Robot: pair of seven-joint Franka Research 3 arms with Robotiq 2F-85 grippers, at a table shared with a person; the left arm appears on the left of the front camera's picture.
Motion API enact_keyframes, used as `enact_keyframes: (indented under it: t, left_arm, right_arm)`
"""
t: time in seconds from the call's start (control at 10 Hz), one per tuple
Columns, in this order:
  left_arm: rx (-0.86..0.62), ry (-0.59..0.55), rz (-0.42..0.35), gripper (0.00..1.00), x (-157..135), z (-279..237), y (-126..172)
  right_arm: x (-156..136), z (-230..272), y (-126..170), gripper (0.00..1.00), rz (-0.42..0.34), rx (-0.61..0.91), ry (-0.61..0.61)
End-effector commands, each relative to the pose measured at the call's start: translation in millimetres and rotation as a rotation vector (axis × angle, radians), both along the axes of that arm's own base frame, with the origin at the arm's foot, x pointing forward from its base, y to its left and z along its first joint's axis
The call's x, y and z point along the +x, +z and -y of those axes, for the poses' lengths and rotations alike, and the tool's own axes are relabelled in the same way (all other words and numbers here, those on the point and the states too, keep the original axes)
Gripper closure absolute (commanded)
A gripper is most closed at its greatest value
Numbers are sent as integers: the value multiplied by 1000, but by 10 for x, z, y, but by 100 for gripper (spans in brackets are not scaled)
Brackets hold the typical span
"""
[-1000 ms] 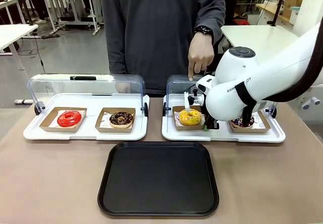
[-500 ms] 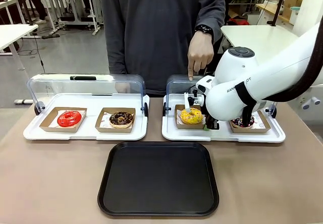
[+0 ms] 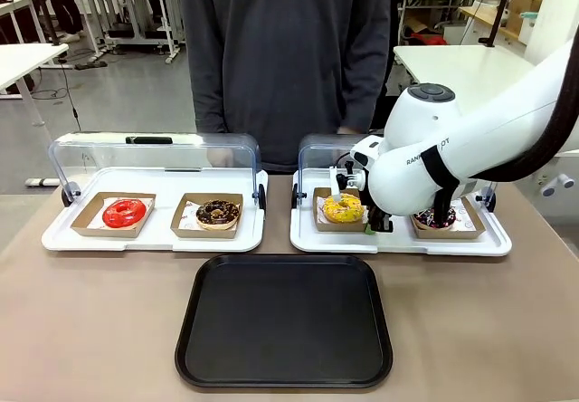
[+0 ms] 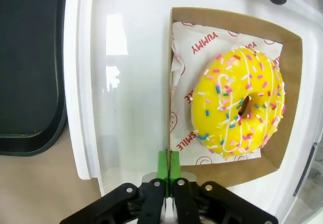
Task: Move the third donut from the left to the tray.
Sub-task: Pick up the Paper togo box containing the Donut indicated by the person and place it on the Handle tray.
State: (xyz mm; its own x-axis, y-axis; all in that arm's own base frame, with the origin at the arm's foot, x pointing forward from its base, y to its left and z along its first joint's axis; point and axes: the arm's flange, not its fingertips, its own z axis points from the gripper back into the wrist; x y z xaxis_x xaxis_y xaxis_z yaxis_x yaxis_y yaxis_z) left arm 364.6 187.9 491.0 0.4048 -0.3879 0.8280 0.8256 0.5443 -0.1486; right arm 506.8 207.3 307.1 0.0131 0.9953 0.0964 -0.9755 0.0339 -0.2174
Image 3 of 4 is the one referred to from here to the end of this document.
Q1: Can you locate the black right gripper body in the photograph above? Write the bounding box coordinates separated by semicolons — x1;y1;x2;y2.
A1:
368;205;394;234

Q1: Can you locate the yellow sprinkled donut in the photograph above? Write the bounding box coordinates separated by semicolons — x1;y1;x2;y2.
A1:
321;193;365;225

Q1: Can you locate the brown cardboard donut box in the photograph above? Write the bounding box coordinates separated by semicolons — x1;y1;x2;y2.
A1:
410;196;488;240
312;187;370;234
170;192;244;240
70;191;157;239

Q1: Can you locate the person's right forearm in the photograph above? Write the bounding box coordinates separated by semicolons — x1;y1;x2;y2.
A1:
187;34;227;134

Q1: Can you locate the person's left forearm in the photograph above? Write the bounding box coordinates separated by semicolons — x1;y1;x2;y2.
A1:
341;34;391;134

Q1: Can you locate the dark donut with sprinkles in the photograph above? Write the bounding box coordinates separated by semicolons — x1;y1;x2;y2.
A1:
413;206;458;232

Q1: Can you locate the black serving tray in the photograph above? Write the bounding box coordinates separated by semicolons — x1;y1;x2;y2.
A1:
175;254;394;390

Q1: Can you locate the chocolate donut with nuts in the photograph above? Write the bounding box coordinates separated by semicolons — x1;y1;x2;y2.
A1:
195;199;241;231

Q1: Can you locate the red glazed donut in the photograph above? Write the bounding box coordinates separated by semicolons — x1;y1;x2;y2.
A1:
101;197;147;230

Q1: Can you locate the clear display case lid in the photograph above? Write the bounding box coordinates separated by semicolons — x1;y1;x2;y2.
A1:
291;133;498;215
48;132;268;208

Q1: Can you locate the white device with knobs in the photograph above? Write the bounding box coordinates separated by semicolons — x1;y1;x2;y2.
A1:
537;173;575;197

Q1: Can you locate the person's grey sweater torso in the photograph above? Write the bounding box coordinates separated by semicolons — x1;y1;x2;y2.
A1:
177;0;393;175

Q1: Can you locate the wooden top desk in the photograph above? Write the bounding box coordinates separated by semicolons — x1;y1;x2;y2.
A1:
459;5;526;43

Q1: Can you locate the black stand pole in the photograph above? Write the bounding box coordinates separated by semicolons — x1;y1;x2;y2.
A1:
33;0;62;48
479;0;517;48

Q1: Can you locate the cardboard boxes stack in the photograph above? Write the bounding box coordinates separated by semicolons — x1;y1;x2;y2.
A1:
506;0;544;32

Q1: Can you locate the background person in black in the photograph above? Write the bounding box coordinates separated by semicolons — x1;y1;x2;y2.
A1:
40;0;87;43

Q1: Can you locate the white table with foot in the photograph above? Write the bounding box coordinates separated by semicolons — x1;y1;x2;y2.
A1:
0;43;69;188

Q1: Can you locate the black robot cable hose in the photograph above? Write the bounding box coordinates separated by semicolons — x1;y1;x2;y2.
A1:
427;71;579;231

